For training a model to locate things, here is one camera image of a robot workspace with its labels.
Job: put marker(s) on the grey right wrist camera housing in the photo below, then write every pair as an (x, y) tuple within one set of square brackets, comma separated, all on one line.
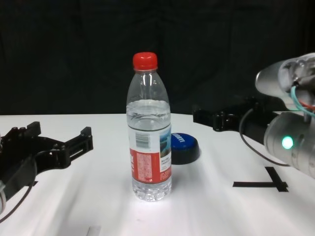
[(275, 81)]

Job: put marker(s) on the blue push button black base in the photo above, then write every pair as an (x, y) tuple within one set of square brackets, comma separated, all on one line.
[(184, 147)]

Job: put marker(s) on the clear water bottle red cap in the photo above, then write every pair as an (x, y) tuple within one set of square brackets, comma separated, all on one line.
[(148, 123)]

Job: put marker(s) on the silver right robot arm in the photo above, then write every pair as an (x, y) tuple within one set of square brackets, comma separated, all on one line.
[(292, 145)]

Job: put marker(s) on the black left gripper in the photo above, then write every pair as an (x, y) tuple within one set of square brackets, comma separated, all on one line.
[(24, 157)]

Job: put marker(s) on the black fabric backdrop curtain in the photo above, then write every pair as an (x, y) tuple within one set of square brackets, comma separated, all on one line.
[(157, 37)]

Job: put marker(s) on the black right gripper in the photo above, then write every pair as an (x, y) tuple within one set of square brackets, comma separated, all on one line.
[(256, 118)]

